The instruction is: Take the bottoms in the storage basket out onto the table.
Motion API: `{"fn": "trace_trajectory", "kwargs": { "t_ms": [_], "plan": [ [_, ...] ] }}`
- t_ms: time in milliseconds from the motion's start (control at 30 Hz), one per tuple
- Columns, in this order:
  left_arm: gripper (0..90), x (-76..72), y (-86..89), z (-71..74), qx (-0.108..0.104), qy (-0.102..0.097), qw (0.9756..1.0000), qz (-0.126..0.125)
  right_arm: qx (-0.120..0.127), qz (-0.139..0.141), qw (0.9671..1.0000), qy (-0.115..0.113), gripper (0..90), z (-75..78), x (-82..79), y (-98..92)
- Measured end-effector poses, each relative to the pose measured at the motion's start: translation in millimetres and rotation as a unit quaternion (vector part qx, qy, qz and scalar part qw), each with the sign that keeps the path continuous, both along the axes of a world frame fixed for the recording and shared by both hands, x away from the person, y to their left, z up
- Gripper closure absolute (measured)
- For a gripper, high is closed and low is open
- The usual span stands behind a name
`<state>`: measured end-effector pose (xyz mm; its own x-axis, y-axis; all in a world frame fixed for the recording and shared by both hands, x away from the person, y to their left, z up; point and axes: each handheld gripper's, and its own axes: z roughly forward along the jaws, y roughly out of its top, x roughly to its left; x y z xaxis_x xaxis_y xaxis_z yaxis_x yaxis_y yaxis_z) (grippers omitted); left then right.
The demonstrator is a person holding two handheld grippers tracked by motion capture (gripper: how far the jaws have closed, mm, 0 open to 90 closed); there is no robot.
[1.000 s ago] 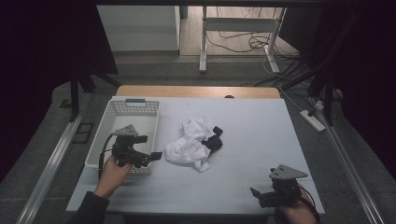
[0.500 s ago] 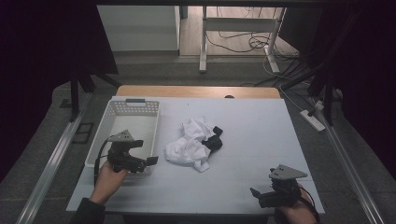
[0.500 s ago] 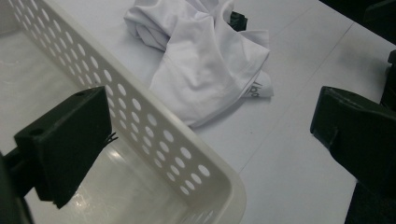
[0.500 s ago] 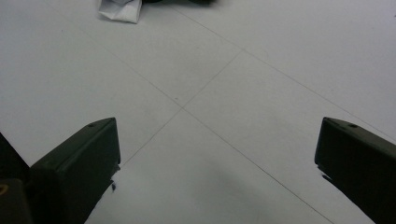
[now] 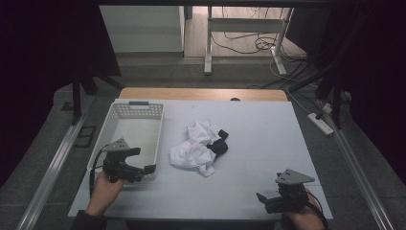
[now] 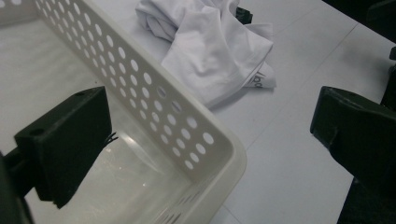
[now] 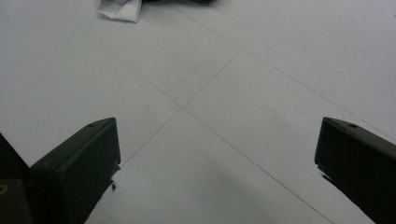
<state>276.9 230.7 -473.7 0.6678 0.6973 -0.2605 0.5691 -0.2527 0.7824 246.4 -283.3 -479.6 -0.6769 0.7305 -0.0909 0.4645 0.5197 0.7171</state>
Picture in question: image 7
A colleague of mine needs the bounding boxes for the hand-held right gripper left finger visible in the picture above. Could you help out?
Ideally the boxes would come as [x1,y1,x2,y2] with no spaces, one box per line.
[28,117,122,224]

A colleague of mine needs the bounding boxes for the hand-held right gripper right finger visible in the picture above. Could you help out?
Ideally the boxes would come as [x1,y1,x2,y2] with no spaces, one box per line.
[314,116,396,224]

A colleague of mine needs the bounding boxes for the white cloth garment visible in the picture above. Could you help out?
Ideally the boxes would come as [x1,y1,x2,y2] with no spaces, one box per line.
[97,0,143,23]

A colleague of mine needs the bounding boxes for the black cloth garment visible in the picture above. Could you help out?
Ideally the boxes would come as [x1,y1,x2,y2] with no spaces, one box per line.
[141,0,217,6]

